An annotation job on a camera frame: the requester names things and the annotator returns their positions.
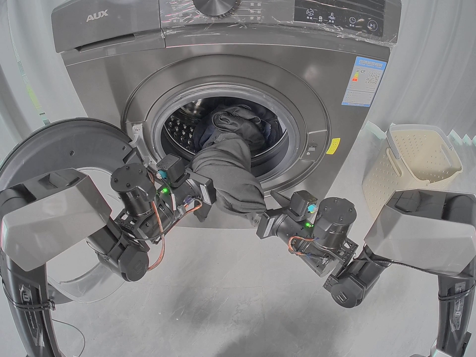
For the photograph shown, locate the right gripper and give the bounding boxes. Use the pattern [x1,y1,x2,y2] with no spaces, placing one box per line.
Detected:
[248,191,317,247]

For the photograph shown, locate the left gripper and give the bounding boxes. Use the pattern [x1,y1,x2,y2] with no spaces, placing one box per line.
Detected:
[178,172,216,223]

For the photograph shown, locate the black garment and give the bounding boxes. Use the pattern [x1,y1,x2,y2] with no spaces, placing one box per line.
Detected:
[191,104,267,216]

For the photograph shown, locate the cream laundry basket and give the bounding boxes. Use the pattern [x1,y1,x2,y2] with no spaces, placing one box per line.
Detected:
[361,124,464,223]

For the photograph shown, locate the washing machine door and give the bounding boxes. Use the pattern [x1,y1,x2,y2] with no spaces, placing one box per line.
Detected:
[0,117,155,306]

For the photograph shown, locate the grey washing machine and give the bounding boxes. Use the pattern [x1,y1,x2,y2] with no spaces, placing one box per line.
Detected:
[51,0,402,238]

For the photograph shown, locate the dark blue garment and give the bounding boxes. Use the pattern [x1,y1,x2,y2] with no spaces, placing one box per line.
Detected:
[193,115,285,154]

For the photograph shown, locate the white curtain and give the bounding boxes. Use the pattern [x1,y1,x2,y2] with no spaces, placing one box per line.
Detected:
[387,0,476,142]
[0,0,64,163]

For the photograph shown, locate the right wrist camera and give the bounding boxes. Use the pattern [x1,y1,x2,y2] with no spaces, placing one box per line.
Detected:
[290,191,319,221]

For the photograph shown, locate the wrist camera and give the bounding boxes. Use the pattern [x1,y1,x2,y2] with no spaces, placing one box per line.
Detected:
[290,191,319,221]
[156,154,189,187]

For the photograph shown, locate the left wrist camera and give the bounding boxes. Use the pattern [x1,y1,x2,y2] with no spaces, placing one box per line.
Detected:
[156,154,189,187]

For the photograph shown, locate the black cable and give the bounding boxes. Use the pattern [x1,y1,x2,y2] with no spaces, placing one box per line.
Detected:
[353,257,471,279]

